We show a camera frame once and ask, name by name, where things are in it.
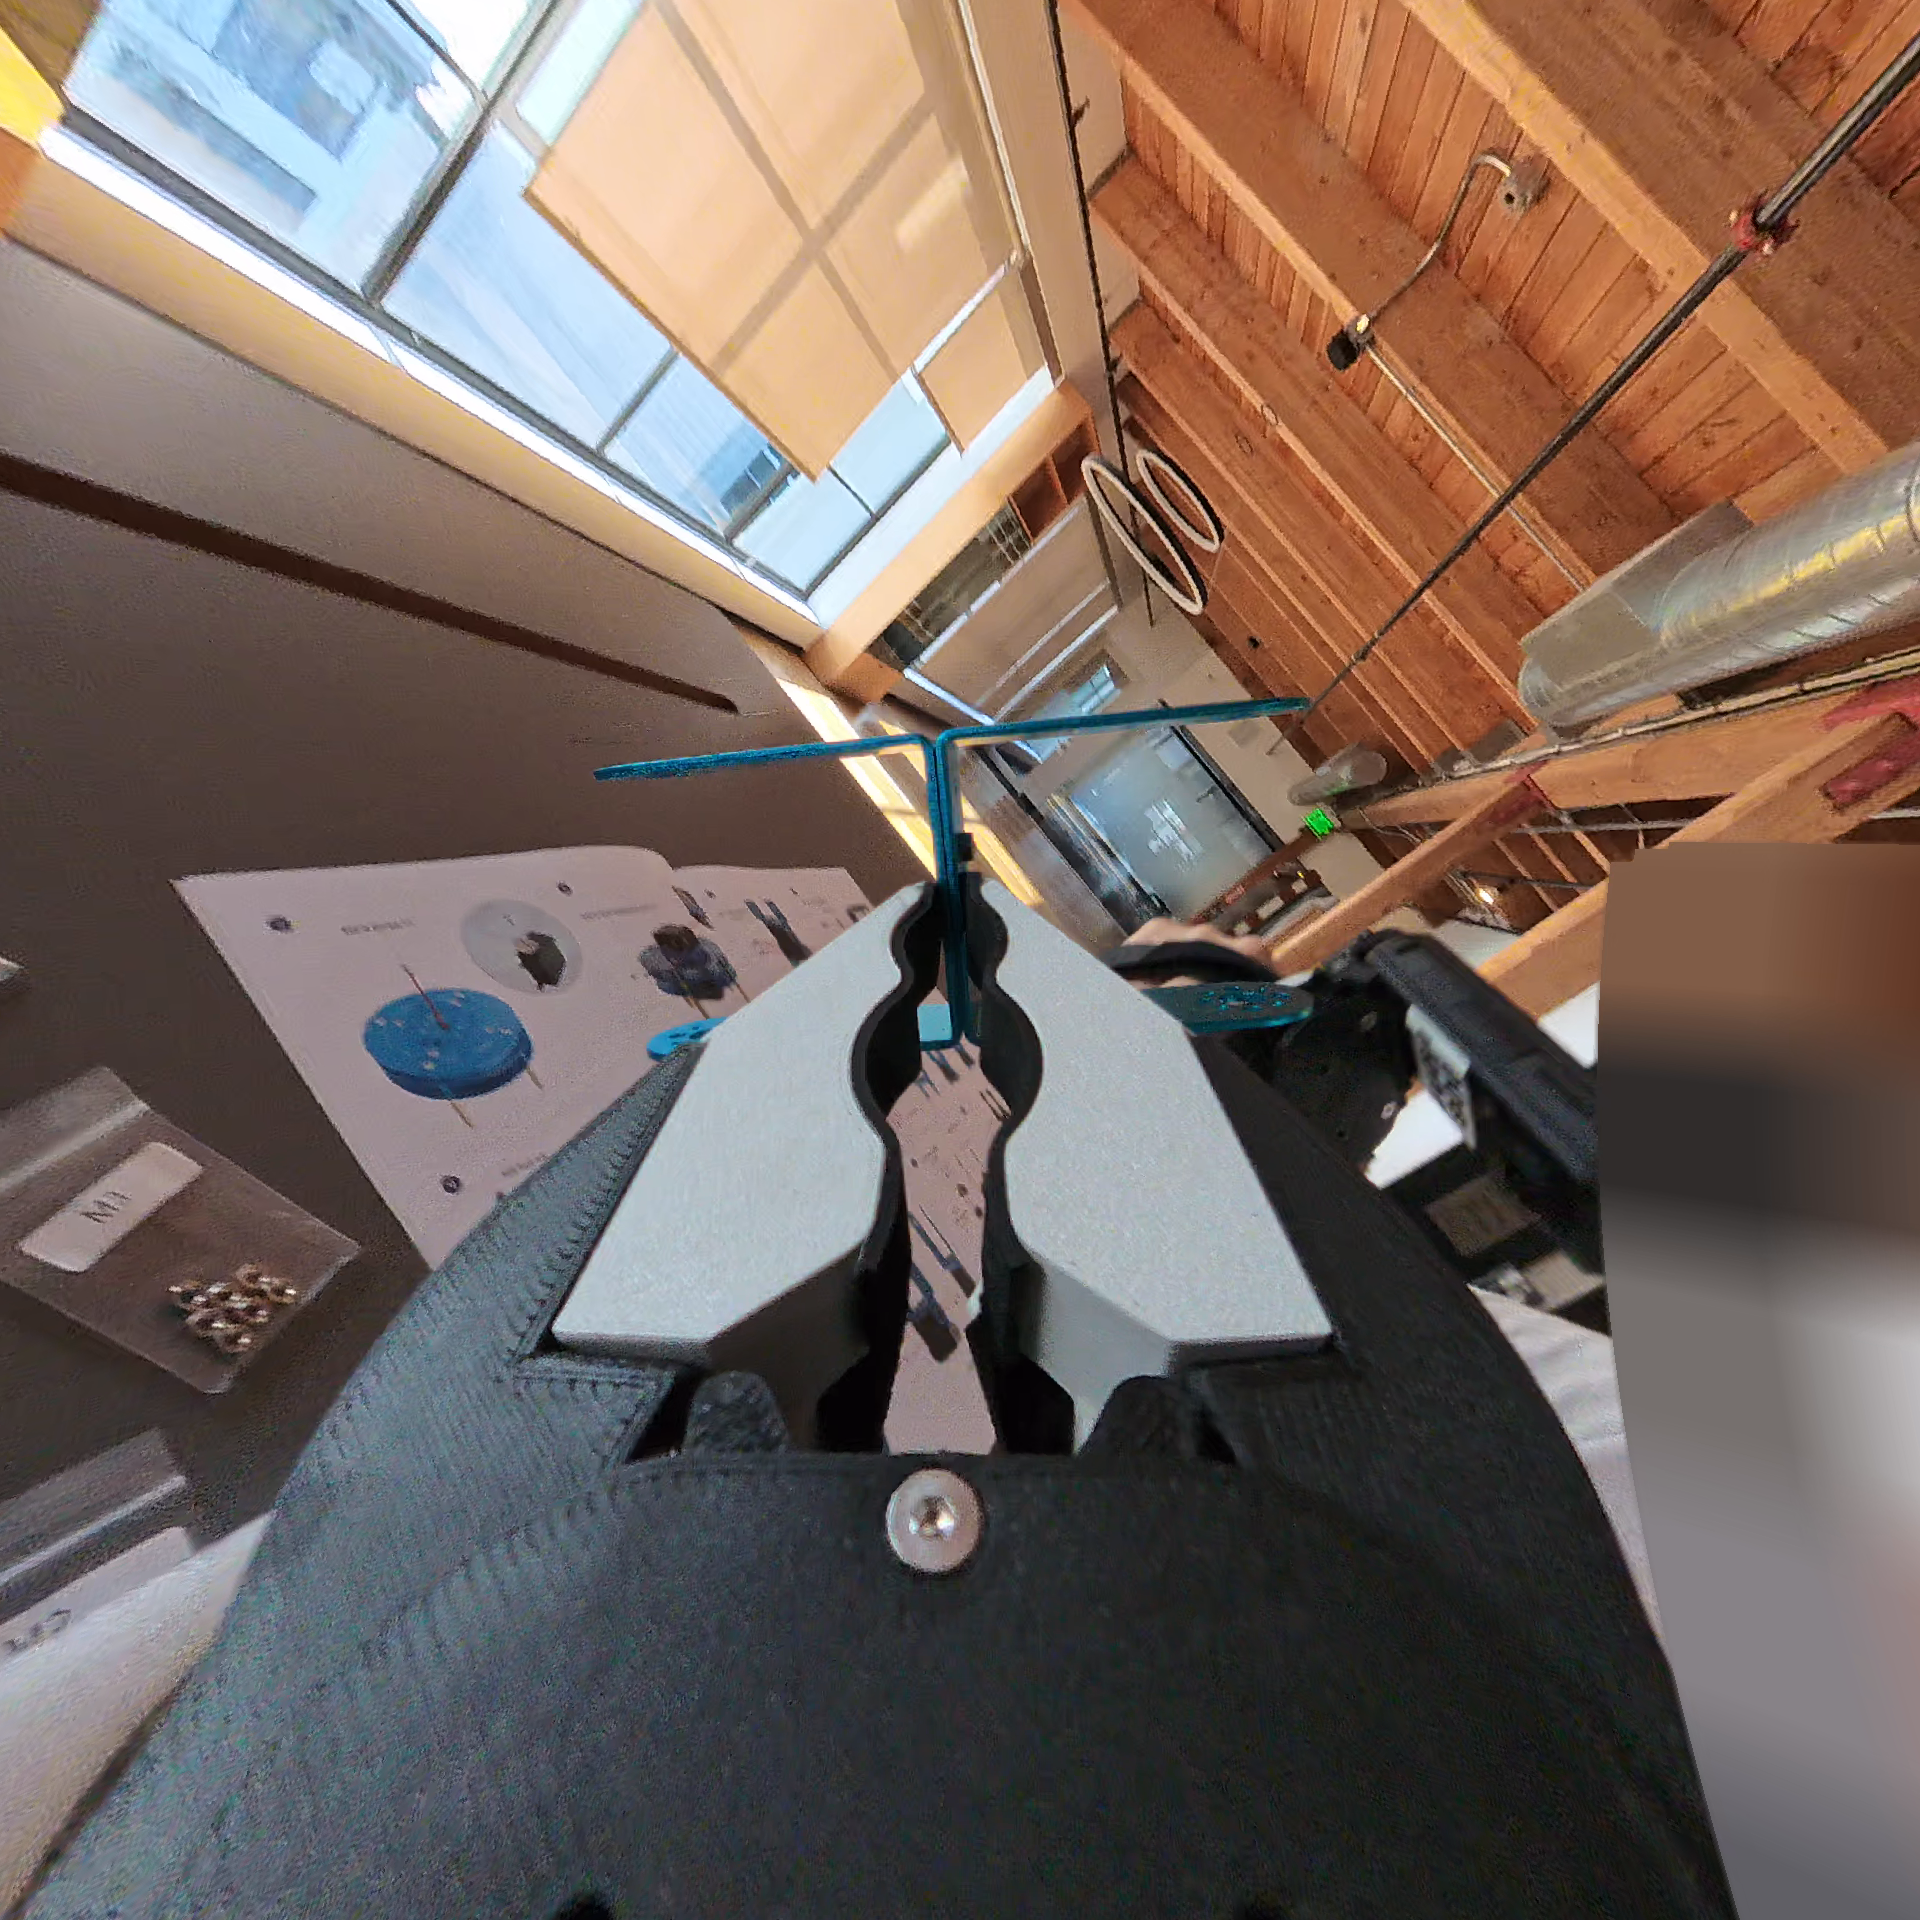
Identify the printed assembly instruction sheet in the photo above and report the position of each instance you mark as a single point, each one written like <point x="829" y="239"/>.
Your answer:
<point x="301" y="960"/>

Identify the silver air duct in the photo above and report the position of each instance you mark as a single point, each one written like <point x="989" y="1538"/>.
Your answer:
<point x="1727" y="600"/>

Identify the beige roller blind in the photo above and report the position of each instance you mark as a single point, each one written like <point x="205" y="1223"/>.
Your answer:
<point x="749" y="182"/>

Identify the large glass window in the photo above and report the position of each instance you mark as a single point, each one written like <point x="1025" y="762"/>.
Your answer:
<point x="301" y="90"/>

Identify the black ceiling pipe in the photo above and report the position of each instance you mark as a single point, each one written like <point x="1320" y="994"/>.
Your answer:
<point x="1590" y="383"/>

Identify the blue metal bracket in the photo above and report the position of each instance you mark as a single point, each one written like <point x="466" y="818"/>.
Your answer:
<point x="951" y="841"/>

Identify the black ceiling spotlight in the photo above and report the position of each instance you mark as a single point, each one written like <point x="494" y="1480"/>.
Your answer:
<point x="1348" y="347"/>

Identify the person's white shirt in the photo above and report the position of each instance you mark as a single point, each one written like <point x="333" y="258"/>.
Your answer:
<point x="1553" y="1381"/>

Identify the group of clear screw bags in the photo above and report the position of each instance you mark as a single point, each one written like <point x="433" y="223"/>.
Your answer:
<point x="152" y="1245"/>

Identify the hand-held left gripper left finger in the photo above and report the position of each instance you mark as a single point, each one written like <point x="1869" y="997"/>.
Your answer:
<point x="736" y="1186"/>

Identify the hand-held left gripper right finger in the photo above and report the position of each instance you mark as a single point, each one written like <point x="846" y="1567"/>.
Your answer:
<point x="1155" y="1186"/>

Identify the dark grey desk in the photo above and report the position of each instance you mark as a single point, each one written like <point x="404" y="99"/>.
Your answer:
<point x="226" y="781"/>

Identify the light grey desk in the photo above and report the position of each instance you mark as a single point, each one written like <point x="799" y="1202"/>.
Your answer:
<point x="301" y="452"/>

